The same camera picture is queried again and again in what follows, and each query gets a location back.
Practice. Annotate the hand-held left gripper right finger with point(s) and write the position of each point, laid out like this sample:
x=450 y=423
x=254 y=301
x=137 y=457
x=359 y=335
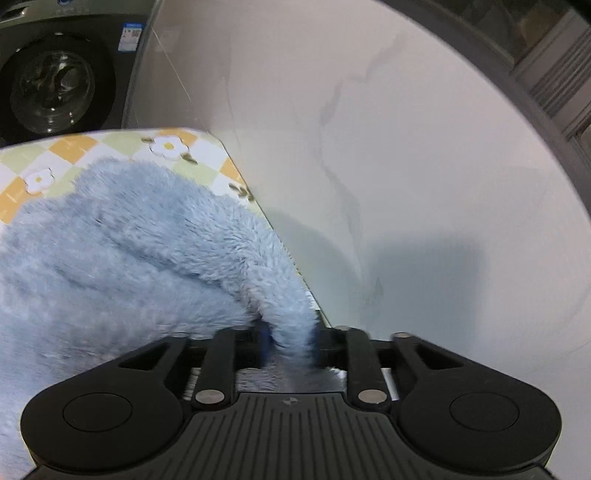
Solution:
x=364 y=364

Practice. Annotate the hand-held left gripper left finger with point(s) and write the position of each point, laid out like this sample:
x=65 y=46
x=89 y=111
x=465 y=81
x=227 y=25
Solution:
x=227 y=364

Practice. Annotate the blue fleece pants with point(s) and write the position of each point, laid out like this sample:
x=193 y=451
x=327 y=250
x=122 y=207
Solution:
x=138 y=286

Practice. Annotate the checkered floral tablecloth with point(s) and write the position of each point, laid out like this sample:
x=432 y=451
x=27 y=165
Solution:
x=69 y=147

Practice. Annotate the grey washing machine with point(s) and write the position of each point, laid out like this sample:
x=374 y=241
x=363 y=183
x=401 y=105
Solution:
x=60 y=69

